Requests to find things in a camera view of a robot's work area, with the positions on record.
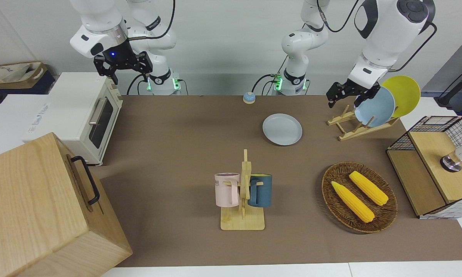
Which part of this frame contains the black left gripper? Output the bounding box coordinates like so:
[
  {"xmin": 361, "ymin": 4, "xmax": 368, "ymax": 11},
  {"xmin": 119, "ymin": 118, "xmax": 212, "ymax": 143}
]
[{"xmin": 327, "ymin": 80, "xmax": 381, "ymax": 108}]

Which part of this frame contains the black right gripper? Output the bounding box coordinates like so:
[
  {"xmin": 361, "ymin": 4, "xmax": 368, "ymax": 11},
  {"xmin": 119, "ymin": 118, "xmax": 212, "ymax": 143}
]
[{"xmin": 94, "ymin": 38, "xmax": 154, "ymax": 85}]

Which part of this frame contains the gray plate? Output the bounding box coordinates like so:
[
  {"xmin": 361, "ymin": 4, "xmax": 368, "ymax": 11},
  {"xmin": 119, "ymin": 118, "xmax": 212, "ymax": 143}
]
[{"xmin": 263, "ymin": 113, "xmax": 303, "ymax": 146}]

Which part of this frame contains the wooden plate rack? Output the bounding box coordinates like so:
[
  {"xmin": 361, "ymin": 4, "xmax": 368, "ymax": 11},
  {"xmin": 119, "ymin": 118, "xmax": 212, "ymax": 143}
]
[{"xmin": 327, "ymin": 105, "xmax": 400, "ymax": 142}]

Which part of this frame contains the light blue plate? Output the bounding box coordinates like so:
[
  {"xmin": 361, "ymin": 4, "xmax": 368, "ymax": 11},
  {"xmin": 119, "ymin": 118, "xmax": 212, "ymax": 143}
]
[{"xmin": 354, "ymin": 87, "xmax": 396, "ymax": 128}]

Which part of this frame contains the yellow plate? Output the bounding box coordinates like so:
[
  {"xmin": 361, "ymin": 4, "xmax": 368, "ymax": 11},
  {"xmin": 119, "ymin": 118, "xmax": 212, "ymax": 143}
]
[{"xmin": 381, "ymin": 75, "xmax": 421, "ymax": 118}]

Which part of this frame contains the white toaster oven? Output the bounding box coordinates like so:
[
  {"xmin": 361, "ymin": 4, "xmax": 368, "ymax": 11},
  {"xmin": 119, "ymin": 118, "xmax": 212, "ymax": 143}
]
[{"xmin": 22, "ymin": 72, "xmax": 124, "ymax": 166}]

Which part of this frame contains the brown table mat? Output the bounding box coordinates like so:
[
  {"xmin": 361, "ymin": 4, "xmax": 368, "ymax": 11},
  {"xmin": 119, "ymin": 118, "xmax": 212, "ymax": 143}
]
[{"xmin": 99, "ymin": 95, "xmax": 462, "ymax": 267}]

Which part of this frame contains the yellow corn cob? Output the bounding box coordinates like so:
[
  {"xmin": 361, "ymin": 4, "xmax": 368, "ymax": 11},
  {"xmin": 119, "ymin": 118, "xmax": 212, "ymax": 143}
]
[
  {"xmin": 331, "ymin": 181, "xmax": 375, "ymax": 224},
  {"xmin": 349, "ymin": 171, "xmax": 389, "ymax": 206}
]

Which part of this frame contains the black stand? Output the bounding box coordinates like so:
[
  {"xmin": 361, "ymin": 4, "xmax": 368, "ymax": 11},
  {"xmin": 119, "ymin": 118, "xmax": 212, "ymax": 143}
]
[{"xmin": 434, "ymin": 63, "xmax": 462, "ymax": 113}]

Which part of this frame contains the brown basket with cloth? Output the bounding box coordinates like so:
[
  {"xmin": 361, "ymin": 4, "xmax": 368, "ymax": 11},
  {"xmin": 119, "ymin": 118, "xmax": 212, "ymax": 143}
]
[{"xmin": 0, "ymin": 62, "xmax": 49, "ymax": 91}]

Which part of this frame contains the dark blue mug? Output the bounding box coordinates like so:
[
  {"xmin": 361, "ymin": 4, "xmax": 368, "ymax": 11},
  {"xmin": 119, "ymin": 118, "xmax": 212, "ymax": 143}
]
[{"xmin": 248, "ymin": 174, "xmax": 273, "ymax": 208}]

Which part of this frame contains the brown wicker basket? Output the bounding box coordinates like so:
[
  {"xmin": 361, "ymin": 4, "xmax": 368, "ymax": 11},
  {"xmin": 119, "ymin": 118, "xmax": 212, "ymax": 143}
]
[{"xmin": 321, "ymin": 162, "xmax": 398, "ymax": 234}]

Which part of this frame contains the pink mug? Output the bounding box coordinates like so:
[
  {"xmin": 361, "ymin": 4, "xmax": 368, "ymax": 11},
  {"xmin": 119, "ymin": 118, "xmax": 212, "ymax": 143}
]
[{"xmin": 214, "ymin": 173, "xmax": 241, "ymax": 207}]

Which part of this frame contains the wooden mug holder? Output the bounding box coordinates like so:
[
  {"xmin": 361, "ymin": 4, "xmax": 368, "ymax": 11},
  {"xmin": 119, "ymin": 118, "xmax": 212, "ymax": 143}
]
[{"xmin": 220, "ymin": 149, "xmax": 265, "ymax": 231}]

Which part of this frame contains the light wooden box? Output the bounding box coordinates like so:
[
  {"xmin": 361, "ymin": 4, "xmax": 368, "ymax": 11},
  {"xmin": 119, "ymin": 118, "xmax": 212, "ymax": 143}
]
[{"xmin": 0, "ymin": 132, "xmax": 133, "ymax": 277}]

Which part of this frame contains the black right base cable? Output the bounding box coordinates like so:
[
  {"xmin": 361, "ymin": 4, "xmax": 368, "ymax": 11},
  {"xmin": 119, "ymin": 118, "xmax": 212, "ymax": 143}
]
[{"xmin": 126, "ymin": 73, "xmax": 147, "ymax": 95}]

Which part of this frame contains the black base cable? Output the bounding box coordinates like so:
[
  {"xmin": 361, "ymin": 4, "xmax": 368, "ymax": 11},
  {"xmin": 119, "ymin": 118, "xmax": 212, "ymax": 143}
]
[
  {"xmin": 126, "ymin": 73, "xmax": 147, "ymax": 95},
  {"xmin": 252, "ymin": 55, "xmax": 290, "ymax": 95}
]

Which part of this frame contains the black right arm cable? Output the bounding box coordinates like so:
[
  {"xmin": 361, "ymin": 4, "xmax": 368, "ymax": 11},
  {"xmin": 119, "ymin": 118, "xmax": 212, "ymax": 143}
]
[{"xmin": 128, "ymin": 0, "xmax": 176, "ymax": 41}]

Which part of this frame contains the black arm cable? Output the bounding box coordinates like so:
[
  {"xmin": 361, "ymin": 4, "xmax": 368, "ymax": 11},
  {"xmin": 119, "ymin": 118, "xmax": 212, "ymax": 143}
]
[
  {"xmin": 128, "ymin": 0, "xmax": 176, "ymax": 41},
  {"xmin": 316, "ymin": 0, "xmax": 361, "ymax": 33}
]

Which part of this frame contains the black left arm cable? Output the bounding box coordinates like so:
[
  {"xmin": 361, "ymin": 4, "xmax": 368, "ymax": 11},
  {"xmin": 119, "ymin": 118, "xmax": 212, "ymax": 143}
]
[{"xmin": 316, "ymin": 0, "xmax": 361, "ymax": 33}]

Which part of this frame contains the black left base cable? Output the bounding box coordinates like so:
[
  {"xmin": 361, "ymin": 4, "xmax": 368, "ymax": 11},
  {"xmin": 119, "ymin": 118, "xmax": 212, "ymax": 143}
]
[{"xmin": 252, "ymin": 55, "xmax": 290, "ymax": 95}]

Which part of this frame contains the wire grid wooden shelf box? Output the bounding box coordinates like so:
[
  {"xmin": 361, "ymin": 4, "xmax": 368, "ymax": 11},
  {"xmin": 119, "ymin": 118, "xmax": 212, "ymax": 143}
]
[{"xmin": 386, "ymin": 115, "xmax": 462, "ymax": 220}]

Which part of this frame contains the black box handle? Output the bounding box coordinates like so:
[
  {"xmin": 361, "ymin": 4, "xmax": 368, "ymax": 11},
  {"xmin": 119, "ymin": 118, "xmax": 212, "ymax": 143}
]
[{"xmin": 70, "ymin": 155, "xmax": 100, "ymax": 205}]

